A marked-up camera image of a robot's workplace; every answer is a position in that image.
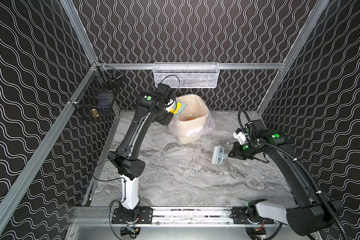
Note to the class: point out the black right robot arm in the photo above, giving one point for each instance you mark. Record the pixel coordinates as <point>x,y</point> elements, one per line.
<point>314,210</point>

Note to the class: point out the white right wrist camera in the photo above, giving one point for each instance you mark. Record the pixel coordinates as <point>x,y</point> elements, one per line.
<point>240,136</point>

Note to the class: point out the yellow paper scrap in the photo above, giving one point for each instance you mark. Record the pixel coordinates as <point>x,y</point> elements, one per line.
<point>175,110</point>

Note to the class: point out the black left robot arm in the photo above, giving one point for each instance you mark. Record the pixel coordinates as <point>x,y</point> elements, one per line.
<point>150,108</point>

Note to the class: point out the pale green hand brush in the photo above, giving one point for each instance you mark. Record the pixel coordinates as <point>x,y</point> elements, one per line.
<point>219,155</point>

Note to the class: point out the white wire wall basket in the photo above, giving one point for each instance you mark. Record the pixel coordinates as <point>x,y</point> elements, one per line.
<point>189,75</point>

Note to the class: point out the cream plastic waste bin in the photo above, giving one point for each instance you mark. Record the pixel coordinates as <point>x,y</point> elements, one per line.
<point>193,120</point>

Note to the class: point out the pale green dustpan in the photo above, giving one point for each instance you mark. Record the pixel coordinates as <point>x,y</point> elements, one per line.
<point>182,108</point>

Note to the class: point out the black wire side basket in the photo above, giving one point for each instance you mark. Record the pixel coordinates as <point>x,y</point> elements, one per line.
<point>100,93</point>

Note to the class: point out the clear plastic bin liner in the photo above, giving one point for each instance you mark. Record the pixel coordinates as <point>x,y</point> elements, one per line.
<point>207,123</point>

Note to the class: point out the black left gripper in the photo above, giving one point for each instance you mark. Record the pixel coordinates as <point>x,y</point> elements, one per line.
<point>166,117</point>

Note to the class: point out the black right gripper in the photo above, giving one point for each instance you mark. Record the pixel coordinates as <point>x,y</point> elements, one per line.
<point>236,150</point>

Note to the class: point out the brass object in basket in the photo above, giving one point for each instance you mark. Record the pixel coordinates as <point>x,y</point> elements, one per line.
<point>94,113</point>

